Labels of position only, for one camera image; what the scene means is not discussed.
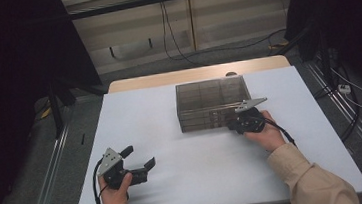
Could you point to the person's right hand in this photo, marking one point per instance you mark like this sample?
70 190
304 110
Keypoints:
267 137

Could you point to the person's left hand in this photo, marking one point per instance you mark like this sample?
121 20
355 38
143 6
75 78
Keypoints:
114 198

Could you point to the wooden table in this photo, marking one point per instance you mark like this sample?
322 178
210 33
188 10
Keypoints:
199 72

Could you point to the white table sheet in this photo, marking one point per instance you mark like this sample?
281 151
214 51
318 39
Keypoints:
183 182

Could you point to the smoky transparent drawer organizer case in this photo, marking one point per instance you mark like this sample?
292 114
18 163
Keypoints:
208 92

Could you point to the dark round object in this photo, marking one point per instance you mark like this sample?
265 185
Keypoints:
231 74

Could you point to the black curtain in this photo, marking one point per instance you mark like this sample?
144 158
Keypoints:
4 65
354 15

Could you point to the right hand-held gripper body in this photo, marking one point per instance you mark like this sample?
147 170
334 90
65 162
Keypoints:
251 122

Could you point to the beige cabinet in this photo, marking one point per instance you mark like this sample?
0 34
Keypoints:
234 16

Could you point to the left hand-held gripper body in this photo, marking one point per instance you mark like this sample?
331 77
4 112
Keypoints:
111 162

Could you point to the white power strip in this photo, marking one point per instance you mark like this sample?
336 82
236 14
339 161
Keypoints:
344 89

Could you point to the black metal stand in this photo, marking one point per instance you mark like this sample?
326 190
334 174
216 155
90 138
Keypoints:
324 54
56 110

